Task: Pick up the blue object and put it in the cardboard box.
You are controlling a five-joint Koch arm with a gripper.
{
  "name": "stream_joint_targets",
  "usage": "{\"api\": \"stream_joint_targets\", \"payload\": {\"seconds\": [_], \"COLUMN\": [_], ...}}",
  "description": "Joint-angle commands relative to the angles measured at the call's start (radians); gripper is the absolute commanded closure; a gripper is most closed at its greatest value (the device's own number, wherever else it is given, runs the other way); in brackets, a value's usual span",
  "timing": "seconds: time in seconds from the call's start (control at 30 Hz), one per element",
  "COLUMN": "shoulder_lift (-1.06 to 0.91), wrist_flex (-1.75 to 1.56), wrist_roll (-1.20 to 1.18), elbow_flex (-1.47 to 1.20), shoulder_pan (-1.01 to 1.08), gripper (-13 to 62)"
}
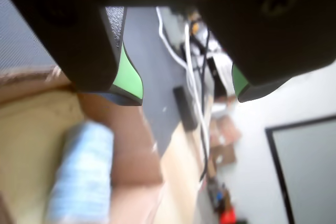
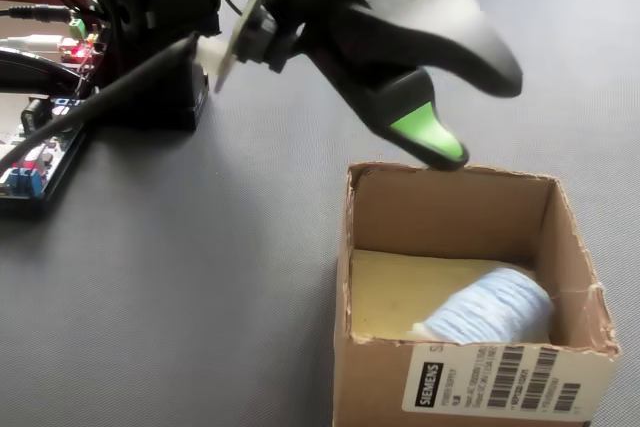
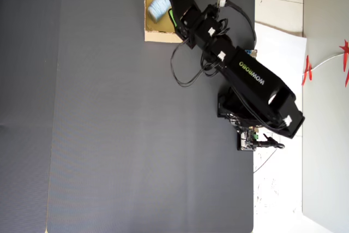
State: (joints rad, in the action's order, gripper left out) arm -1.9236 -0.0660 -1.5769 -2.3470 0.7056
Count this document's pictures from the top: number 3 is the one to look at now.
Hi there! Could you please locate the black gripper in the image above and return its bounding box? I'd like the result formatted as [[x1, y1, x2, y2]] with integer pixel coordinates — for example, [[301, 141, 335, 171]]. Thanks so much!
[[166, 0, 219, 39]]

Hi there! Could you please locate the light blue yarn spool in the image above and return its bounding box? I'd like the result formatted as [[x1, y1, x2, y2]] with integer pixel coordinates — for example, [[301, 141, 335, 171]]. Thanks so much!
[[147, 0, 173, 23]]

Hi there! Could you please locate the open brown cardboard box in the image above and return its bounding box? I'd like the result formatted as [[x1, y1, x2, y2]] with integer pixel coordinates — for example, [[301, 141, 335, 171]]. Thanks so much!
[[143, 0, 190, 44]]

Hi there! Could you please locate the large white paper sheet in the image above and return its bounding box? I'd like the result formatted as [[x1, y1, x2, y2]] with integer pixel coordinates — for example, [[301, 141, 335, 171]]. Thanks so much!
[[252, 21, 309, 233]]

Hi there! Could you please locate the black textured rubber mat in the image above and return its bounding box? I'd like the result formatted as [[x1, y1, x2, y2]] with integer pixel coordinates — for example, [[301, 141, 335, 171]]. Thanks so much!
[[46, 0, 256, 233]]

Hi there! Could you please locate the red paper cutout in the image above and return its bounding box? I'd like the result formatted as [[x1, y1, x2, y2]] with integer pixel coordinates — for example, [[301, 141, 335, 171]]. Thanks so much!
[[300, 55, 315, 87], [338, 39, 349, 88]]

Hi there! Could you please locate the small circuit board red LED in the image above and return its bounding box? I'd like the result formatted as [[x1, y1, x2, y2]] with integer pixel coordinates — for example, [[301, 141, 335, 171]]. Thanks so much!
[[236, 126, 260, 152]]

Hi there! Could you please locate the thin black servo cable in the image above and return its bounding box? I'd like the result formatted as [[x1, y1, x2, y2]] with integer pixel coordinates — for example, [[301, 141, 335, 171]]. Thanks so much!
[[170, 38, 208, 88]]

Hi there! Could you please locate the thick black camera cable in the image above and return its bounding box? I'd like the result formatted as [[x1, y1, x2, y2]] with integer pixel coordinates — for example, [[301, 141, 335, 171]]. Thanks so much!
[[223, 0, 258, 53]]

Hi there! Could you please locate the thin white cord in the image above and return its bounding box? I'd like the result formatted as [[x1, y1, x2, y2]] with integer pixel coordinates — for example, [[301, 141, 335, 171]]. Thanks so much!
[[310, 52, 345, 72]]

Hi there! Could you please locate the black power plug cable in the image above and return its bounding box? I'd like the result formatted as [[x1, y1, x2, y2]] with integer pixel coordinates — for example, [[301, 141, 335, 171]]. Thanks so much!
[[255, 133, 286, 151]]

